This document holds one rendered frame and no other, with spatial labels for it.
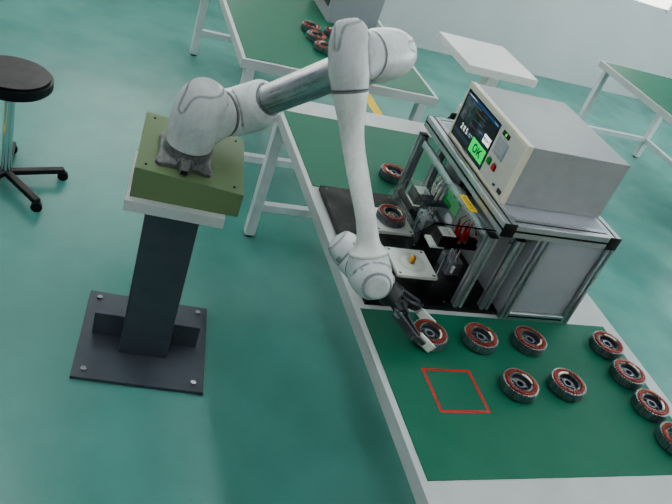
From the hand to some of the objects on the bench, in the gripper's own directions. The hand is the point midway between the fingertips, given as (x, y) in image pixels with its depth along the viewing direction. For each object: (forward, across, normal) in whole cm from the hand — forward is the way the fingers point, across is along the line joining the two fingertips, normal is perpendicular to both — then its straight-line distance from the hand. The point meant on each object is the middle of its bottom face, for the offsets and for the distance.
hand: (428, 333), depth 212 cm
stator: (-14, -96, -11) cm, 98 cm away
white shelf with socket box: (+7, -150, +1) cm, 151 cm away
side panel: (+34, -30, +16) cm, 48 cm away
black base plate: (-8, -45, -8) cm, 47 cm away
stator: (+1, 0, -2) cm, 2 cm away
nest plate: (-6, -34, -4) cm, 34 cm away
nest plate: (-14, -56, -9) cm, 58 cm away
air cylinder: (+5, -39, +3) cm, 40 cm away
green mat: (-12, -113, -10) cm, 114 cm away
